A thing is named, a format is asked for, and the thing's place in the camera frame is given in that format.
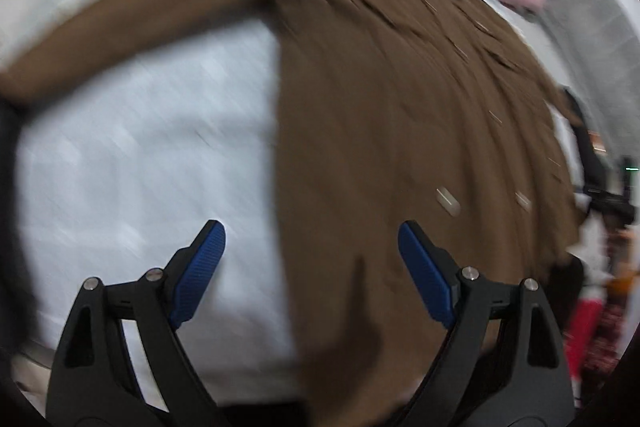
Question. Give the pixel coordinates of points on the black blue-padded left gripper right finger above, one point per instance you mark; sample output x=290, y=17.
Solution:
x=502, y=362

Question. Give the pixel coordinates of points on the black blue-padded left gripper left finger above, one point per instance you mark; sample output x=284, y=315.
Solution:
x=92, y=380

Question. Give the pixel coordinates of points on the brown jacket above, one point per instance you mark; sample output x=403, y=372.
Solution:
x=389, y=110

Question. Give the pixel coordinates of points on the floral dark red sleeve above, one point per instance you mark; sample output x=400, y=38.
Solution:
x=595, y=328

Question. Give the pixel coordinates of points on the grey quilted blanket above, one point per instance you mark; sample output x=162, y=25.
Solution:
x=601, y=50

